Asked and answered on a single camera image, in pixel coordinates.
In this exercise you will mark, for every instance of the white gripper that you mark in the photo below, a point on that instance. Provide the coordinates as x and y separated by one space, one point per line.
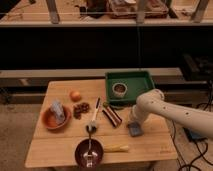
136 116

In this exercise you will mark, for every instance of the blue grey sponge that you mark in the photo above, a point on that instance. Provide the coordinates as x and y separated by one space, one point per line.
135 129

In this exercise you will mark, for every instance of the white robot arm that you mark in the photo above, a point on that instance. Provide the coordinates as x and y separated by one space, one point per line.
153 102

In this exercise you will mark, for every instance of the green plastic tray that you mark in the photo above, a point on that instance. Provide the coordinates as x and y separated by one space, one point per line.
137 82

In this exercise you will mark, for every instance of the small white cup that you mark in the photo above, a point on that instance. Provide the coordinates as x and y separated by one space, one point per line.
119 90

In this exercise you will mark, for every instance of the dark red chocolate bar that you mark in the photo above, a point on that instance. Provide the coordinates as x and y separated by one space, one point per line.
112 116

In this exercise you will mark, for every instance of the small green lime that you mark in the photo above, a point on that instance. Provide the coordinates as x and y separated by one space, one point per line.
105 104

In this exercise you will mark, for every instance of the yellow corn cob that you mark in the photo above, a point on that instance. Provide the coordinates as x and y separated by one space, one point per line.
116 148

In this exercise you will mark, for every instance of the black power adapter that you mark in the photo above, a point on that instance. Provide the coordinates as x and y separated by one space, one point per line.
192 136

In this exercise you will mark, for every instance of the bunch of brown grapes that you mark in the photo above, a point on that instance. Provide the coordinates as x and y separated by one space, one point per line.
80 108

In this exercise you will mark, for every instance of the orange fruit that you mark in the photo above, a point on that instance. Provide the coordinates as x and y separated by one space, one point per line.
75 96

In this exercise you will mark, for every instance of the dark maroon bowl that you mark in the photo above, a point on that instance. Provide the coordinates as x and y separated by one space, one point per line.
82 148

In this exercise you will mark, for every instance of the crumpled clear plastic cup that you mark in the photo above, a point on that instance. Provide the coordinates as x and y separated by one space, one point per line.
57 109

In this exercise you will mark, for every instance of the orange clay bowl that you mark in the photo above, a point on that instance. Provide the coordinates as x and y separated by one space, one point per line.
49 120

